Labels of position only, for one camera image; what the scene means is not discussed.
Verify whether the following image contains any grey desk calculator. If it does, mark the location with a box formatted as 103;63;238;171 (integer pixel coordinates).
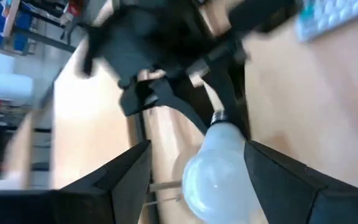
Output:
293;0;358;44

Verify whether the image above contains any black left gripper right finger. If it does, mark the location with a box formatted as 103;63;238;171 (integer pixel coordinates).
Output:
243;139;328;224

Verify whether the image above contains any tan laminate side table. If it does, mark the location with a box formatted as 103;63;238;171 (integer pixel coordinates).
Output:
50;39;144;190

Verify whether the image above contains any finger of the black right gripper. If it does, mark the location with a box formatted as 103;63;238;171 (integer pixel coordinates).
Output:
119;77;210;136
208;60;252;141

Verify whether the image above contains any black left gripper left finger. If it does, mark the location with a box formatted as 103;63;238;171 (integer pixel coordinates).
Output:
59;139;152;224

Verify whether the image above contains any white frosted lightbulb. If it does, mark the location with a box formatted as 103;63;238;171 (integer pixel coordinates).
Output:
181;109;269;224

